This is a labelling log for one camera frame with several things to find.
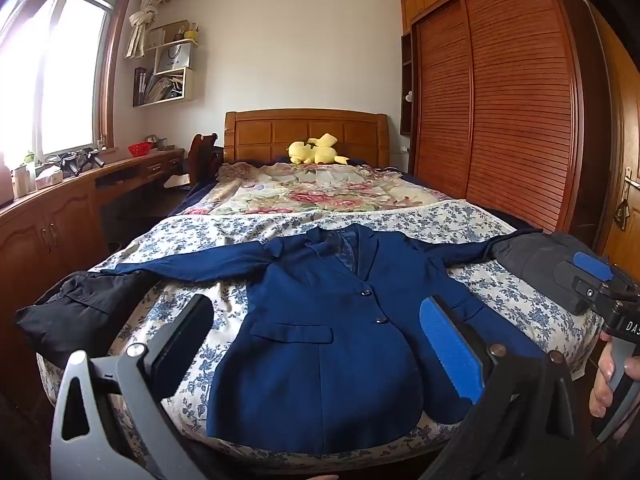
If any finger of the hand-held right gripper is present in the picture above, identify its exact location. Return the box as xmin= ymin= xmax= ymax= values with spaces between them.
xmin=555 ymin=251 xmax=640 ymax=316

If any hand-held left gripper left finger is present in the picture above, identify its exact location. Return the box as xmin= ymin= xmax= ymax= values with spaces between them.
xmin=50 ymin=294 xmax=216 ymax=480

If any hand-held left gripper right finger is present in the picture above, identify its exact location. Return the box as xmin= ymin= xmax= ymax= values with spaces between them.
xmin=419 ymin=295 xmax=583 ymax=480

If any navy blue suit jacket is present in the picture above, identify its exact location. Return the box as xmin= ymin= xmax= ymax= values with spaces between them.
xmin=100 ymin=224 xmax=546 ymax=443

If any person's right hand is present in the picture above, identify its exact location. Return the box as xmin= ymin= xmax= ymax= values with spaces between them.
xmin=589 ymin=344 xmax=618 ymax=419

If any dark grey garment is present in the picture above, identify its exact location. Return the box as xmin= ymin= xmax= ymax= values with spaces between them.
xmin=492 ymin=232 xmax=606 ymax=316

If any black folded garment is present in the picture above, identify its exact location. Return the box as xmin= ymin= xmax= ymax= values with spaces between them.
xmin=15 ymin=270 xmax=161 ymax=368

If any blue floral white blanket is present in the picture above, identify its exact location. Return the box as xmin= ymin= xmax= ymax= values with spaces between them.
xmin=37 ymin=199 xmax=601 ymax=473

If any wooden door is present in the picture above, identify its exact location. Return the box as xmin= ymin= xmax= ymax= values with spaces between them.
xmin=590 ymin=5 xmax=640 ymax=281

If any wooden desk with cabinets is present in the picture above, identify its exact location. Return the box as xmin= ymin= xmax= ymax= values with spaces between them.
xmin=0 ymin=147 xmax=188 ymax=411

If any wooden louvred wardrobe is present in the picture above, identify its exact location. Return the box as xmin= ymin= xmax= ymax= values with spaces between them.
xmin=400 ymin=0 xmax=601 ymax=235

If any dark wooden chair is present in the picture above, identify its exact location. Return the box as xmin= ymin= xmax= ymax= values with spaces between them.
xmin=189 ymin=132 xmax=222 ymax=187

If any pink floral quilt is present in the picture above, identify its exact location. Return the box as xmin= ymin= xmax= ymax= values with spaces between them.
xmin=200 ymin=161 xmax=451 ymax=217

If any white tissue box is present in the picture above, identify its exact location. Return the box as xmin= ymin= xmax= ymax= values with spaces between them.
xmin=36 ymin=167 xmax=64 ymax=189

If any wooden bed headboard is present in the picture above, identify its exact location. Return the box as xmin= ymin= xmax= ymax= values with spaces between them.
xmin=223 ymin=110 xmax=389 ymax=168

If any yellow plush toy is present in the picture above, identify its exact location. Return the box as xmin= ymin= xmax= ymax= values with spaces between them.
xmin=287 ymin=133 xmax=348 ymax=166

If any white paper bag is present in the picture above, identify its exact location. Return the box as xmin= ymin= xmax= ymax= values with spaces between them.
xmin=155 ymin=42 xmax=193 ymax=74

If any wooden framed window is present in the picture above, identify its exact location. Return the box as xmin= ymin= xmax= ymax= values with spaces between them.
xmin=0 ymin=0 xmax=133 ymax=161

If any tied beige curtain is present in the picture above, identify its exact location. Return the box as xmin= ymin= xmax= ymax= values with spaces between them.
xmin=125 ymin=0 xmax=168 ymax=59

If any white wall shelf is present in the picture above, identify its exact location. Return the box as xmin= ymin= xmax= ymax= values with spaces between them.
xmin=132 ymin=37 xmax=201 ymax=107

